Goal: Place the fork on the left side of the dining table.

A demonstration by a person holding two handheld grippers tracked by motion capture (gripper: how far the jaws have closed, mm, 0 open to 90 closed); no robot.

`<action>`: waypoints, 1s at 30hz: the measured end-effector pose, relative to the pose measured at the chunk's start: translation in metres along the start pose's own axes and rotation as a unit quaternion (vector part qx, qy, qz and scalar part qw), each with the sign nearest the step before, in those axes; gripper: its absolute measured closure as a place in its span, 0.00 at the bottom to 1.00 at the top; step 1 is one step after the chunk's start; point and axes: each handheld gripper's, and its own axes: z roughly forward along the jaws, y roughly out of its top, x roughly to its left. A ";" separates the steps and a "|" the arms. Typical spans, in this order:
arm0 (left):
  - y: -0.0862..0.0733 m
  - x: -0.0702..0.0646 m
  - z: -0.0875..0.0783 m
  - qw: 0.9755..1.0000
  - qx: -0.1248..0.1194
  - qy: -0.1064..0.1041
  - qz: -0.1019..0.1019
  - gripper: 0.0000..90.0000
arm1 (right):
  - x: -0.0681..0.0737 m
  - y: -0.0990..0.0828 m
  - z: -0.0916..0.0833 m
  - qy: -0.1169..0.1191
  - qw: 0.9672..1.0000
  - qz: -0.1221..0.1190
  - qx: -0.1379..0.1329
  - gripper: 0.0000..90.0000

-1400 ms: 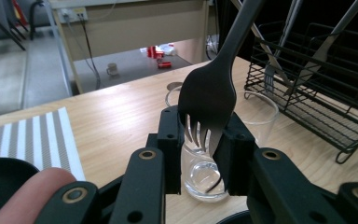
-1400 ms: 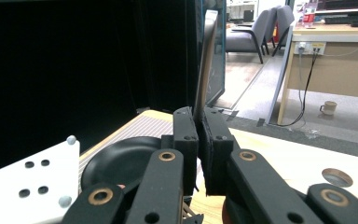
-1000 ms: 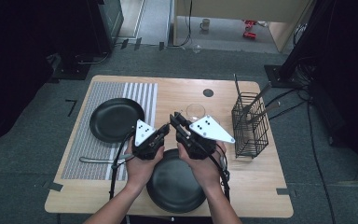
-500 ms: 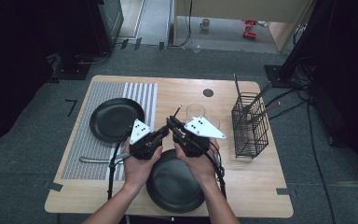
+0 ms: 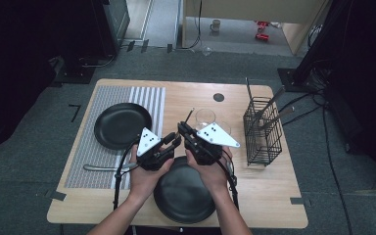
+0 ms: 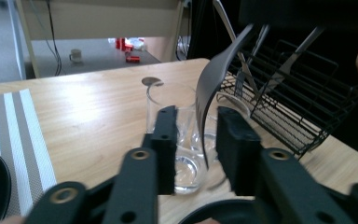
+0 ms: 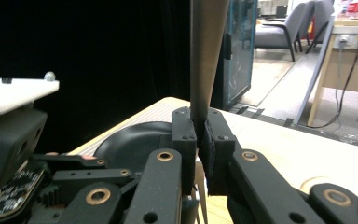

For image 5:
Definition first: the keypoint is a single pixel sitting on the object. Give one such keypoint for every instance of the person's right hand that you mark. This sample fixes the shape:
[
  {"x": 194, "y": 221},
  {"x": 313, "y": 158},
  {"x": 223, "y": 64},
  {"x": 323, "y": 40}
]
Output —
[{"x": 213, "y": 176}]

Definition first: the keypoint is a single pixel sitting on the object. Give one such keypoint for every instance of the white mug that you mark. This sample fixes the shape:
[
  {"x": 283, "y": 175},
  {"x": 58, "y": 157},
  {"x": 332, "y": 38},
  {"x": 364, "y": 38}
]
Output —
[{"x": 215, "y": 25}]

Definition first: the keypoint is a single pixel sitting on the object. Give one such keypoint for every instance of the black round plate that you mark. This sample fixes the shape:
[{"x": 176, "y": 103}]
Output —
[
  {"x": 120, "y": 125},
  {"x": 182, "y": 199}
]

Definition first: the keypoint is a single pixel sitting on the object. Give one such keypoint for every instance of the silver table knife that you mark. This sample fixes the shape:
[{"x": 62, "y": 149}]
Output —
[{"x": 98, "y": 168}]

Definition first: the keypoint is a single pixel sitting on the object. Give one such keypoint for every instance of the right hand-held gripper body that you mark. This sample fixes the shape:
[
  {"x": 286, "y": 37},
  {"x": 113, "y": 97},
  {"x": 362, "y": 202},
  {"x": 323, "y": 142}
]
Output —
[{"x": 215, "y": 137}]

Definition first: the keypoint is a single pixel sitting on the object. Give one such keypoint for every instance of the clear plastic wrap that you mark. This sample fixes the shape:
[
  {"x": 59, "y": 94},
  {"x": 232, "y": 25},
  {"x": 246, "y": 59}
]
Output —
[{"x": 206, "y": 51}]

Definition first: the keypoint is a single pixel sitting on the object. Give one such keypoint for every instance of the black angled floor tape mark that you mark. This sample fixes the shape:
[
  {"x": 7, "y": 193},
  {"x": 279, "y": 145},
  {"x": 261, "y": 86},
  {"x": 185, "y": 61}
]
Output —
[{"x": 77, "y": 111}]

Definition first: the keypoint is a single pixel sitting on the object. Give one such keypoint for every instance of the person's left hand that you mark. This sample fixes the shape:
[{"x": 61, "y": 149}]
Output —
[{"x": 143, "y": 182}]

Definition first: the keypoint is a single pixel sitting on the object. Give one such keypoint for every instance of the black metal frame stand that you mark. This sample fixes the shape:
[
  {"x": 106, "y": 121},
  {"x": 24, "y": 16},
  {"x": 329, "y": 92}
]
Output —
[{"x": 310, "y": 55}]

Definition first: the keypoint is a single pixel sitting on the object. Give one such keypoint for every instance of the slim silver cutlery piece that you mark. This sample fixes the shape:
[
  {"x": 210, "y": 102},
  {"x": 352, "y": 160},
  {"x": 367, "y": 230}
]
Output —
[{"x": 248, "y": 88}]

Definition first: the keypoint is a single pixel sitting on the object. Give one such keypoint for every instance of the black tape patch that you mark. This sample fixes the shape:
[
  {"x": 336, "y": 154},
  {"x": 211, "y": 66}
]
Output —
[
  {"x": 57, "y": 195},
  {"x": 297, "y": 201}
]

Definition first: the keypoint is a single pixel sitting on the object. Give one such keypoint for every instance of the black floor tape strip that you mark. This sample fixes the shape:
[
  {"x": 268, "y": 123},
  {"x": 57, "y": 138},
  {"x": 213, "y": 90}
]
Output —
[
  {"x": 130, "y": 46},
  {"x": 145, "y": 45},
  {"x": 169, "y": 48}
]

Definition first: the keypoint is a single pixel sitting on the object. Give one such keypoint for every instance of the dark cabinet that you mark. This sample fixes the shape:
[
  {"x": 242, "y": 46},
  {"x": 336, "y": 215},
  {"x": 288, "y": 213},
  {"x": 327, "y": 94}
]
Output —
[{"x": 117, "y": 19}]

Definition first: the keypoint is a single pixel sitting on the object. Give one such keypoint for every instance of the black curtain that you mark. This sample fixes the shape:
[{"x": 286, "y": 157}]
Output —
[
  {"x": 13, "y": 65},
  {"x": 372, "y": 81}
]

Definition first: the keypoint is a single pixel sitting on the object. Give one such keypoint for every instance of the red object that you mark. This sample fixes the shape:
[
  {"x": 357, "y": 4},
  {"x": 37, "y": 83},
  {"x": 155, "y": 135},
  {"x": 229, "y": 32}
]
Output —
[
  {"x": 262, "y": 23},
  {"x": 262, "y": 37}
]

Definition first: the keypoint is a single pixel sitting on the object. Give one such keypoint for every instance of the striped woven placemat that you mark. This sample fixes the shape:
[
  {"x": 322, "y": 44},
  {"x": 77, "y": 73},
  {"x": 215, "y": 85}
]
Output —
[{"x": 88, "y": 156}]

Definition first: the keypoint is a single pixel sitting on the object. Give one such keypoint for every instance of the beige wooden desk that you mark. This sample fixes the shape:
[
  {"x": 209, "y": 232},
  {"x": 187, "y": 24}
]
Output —
[{"x": 241, "y": 8}]

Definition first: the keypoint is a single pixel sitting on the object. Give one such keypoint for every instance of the black stand base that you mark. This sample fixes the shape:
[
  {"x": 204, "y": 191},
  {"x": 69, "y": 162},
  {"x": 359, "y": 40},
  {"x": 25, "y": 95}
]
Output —
[{"x": 75, "y": 75}]

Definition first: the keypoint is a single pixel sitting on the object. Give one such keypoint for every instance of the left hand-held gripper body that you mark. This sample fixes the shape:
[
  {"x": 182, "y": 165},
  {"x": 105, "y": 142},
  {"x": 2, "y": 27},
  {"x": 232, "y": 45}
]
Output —
[{"x": 148, "y": 143}]

